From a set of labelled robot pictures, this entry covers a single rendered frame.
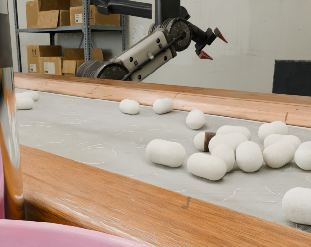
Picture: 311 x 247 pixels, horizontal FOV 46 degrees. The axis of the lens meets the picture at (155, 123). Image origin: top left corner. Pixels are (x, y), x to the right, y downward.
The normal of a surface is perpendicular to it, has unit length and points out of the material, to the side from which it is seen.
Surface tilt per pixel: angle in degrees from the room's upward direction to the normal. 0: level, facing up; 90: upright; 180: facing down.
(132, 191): 0
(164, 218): 0
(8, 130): 90
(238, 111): 45
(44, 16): 77
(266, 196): 0
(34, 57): 90
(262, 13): 90
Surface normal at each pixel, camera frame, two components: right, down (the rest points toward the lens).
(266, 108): -0.45, -0.58
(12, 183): 0.86, 0.11
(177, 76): -0.66, 0.18
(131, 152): 0.00, -0.98
